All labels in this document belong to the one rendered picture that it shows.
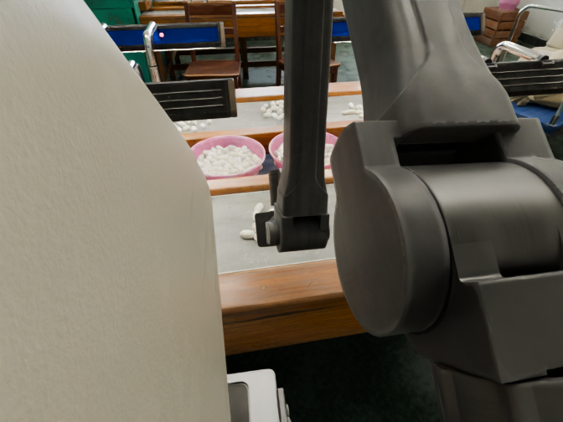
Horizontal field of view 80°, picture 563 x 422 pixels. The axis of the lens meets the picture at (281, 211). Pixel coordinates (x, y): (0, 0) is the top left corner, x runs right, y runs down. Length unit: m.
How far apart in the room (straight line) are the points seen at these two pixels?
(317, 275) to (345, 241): 0.58
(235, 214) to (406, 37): 0.80
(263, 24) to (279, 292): 2.99
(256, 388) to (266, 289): 0.42
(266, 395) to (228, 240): 0.58
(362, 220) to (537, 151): 0.10
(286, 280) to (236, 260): 0.14
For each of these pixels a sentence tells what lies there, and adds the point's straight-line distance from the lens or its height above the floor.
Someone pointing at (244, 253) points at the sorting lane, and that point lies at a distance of 0.84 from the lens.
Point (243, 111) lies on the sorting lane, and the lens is 1.53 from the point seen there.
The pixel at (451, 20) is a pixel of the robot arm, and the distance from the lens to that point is 0.22.
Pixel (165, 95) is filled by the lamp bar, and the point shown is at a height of 1.09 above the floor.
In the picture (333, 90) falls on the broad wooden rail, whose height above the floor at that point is 0.76.
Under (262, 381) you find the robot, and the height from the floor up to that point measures 1.04.
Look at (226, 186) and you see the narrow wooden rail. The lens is 1.01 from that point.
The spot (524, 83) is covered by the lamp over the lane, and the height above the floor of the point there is 1.07.
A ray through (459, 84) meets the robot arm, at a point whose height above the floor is 1.30.
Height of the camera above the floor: 1.35
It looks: 40 degrees down
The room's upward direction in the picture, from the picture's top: straight up
